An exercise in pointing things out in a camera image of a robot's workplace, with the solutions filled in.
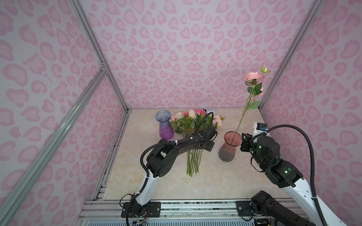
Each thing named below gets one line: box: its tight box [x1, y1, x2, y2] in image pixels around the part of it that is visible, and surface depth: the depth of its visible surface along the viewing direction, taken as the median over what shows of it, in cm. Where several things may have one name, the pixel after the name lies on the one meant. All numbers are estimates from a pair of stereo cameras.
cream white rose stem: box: [189, 109, 197, 120], surface depth 106 cm
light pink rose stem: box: [230, 65, 271, 143], surface depth 70 cm
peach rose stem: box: [212, 114, 225, 130], surface depth 108 cm
